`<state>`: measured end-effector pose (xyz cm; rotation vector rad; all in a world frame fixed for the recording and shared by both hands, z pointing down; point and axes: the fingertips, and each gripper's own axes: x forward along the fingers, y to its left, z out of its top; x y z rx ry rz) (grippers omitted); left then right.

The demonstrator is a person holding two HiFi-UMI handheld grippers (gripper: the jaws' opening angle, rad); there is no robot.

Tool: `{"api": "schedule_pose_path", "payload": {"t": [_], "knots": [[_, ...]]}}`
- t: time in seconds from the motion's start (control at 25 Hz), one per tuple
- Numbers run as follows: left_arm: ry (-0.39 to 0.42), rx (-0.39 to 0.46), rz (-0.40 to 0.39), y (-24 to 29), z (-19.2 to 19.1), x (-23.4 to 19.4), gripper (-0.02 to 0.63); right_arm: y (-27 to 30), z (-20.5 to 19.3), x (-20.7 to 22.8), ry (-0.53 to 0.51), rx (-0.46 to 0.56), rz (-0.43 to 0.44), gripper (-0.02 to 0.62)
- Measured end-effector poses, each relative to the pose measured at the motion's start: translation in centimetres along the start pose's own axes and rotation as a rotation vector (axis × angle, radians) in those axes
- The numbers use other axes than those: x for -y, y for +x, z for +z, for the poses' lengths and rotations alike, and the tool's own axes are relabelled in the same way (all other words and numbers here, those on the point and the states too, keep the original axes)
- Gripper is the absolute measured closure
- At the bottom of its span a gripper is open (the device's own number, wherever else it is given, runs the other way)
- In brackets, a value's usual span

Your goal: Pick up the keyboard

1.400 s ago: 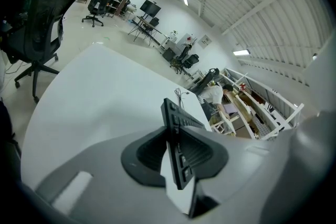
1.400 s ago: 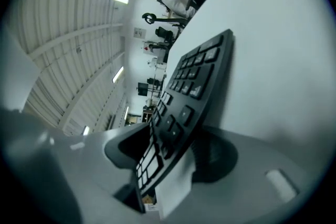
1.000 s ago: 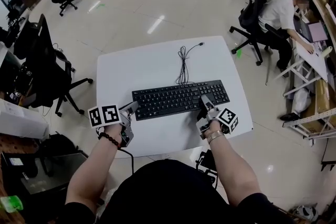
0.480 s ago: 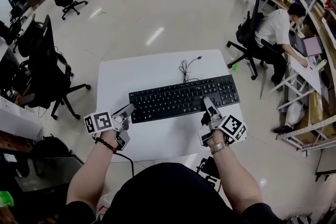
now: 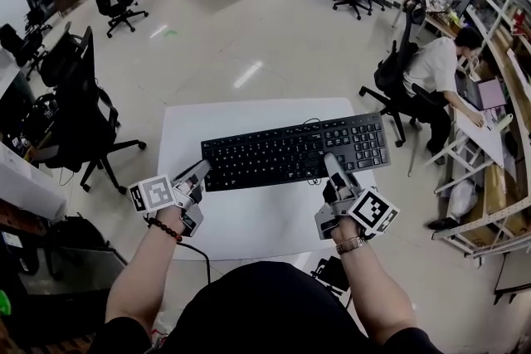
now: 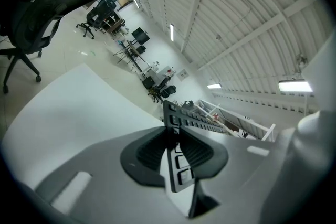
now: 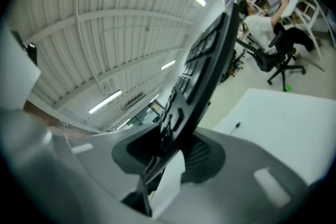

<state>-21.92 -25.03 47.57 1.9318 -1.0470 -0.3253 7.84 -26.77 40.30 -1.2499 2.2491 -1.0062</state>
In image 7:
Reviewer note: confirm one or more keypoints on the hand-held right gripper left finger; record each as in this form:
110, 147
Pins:
92, 165

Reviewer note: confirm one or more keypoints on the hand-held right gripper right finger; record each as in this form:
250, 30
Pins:
236, 178

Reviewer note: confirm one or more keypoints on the dark glass window wall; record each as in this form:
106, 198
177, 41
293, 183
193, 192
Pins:
143, 116

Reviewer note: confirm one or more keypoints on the black high-back office chair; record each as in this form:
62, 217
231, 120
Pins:
275, 60

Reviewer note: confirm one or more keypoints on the black keyboard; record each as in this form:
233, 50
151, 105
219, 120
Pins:
199, 81

